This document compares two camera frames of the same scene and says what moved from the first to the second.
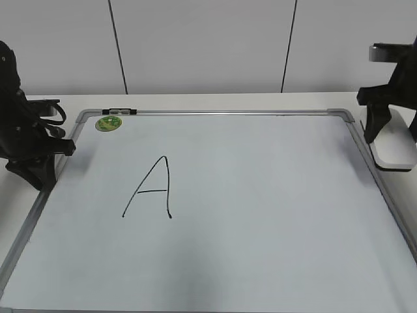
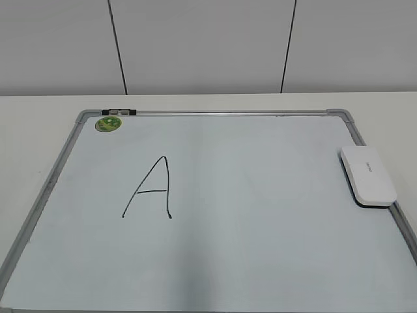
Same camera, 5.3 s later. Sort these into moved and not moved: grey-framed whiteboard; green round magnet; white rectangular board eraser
Moved: white rectangular board eraser
Not moved: green round magnet; grey-framed whiteboard
